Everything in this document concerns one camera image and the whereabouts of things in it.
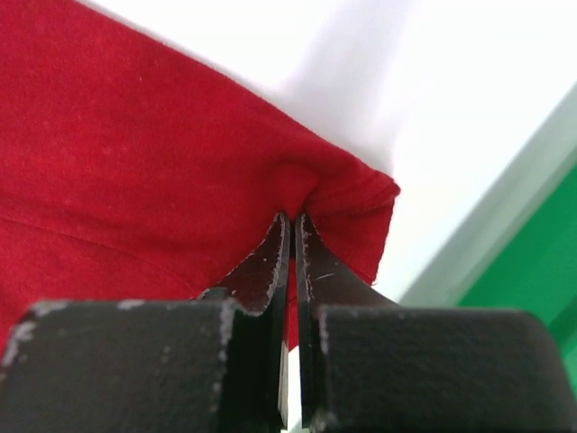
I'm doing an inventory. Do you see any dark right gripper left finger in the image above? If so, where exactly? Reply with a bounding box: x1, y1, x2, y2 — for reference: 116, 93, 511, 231
1, 214, 291, 432

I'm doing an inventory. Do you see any dark red t-shirt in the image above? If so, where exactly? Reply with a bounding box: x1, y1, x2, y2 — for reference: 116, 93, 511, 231
1, 1, 399, 336

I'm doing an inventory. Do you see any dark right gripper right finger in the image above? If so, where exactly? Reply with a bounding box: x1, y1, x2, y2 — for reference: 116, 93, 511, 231
293, 215, 576, 432

